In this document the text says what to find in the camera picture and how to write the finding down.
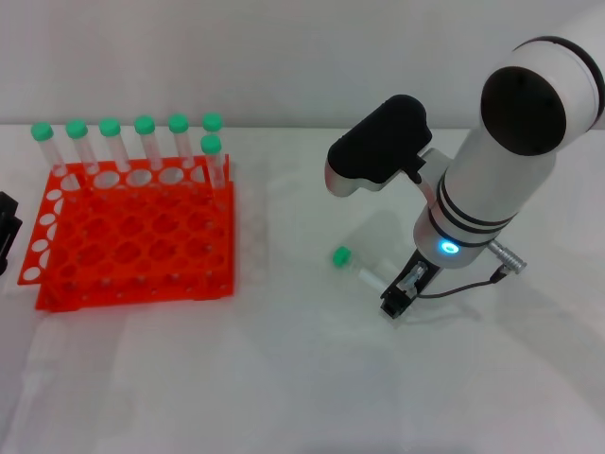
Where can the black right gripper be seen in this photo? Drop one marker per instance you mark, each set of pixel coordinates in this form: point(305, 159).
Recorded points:
point(427, 269)

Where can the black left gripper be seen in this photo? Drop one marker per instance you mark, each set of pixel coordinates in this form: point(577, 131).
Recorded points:
point(3, 265)

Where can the clear test tube green cap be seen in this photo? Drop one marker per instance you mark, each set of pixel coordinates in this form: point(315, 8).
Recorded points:
point(341, 256)
point(41, 131)
point(109, 127)
point(144, 125)
point(178, 123)
point(211, 144)
point(76, 129)
point(212, 121)

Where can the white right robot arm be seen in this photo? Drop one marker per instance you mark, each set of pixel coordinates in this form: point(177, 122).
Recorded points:
point(496, 189)

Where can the orange plastic test tube rack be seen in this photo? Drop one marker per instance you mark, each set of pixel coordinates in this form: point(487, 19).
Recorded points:
point(132, 236)

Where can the metal connector plug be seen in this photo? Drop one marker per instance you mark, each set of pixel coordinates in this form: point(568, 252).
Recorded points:
point(513, 257)

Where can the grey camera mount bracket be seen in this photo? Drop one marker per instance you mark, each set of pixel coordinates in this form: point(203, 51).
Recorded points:
point(435, 165)

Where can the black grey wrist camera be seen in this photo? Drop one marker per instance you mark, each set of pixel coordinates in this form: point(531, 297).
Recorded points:
point(378, 137)

